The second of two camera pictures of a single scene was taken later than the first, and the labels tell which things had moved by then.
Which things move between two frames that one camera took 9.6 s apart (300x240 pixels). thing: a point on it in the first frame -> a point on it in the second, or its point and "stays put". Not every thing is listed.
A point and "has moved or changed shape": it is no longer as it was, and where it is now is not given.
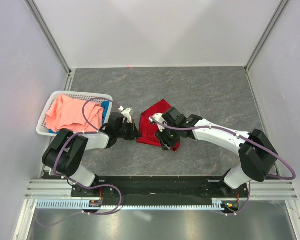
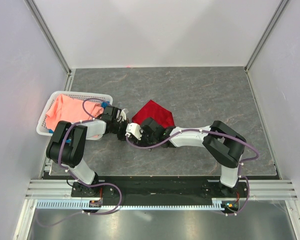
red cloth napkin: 147,129 has moved or changed shape
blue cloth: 105,105 stays put
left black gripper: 134,133 stays put
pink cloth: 66,114 stays put
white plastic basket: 42,128 stays put
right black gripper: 166,144 -> 141,142
